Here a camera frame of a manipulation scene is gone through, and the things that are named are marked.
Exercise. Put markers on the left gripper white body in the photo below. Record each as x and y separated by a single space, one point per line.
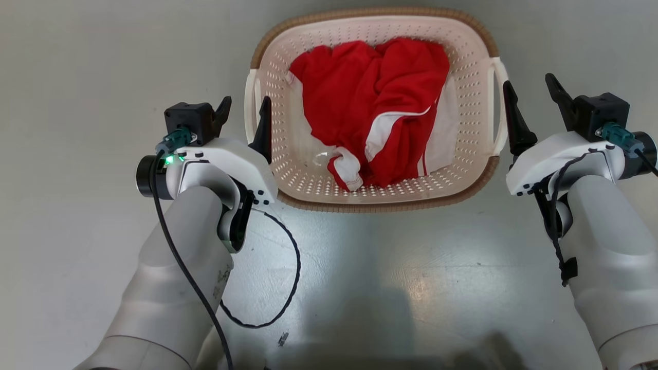
241 162

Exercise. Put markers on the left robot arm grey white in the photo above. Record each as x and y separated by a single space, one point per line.
169 267

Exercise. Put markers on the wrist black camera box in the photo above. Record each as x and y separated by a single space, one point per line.
189 117
601 110

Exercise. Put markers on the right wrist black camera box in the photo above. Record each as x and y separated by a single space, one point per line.
601 110

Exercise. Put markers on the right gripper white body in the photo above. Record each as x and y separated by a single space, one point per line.
555 154

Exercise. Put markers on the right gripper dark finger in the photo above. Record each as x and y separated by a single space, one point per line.
561 100
518 126

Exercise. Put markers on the clear plastic piece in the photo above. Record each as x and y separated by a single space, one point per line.
324 156

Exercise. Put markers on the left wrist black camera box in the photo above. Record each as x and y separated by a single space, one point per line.
189 117

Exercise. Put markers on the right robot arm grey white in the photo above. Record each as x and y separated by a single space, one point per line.
617 257

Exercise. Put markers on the cream laundry basket brown rim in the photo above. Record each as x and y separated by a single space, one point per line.
288 169

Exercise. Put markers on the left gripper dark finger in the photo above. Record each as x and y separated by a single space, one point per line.
264 131
224 110

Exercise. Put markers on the red and white garment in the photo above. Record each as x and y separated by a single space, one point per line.
360 92

